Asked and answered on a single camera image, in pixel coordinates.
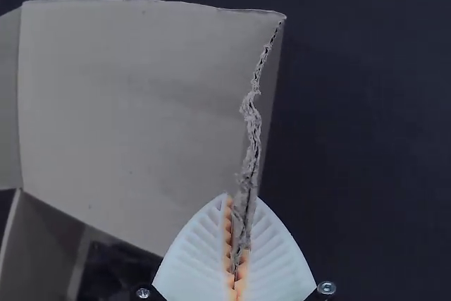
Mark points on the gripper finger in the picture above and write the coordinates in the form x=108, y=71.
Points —
x=197, y=262
x=278, y=265

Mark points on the cardboard box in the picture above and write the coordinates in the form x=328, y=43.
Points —
x=123, y=103

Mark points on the black mat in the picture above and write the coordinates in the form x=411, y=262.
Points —
x=352, y=103

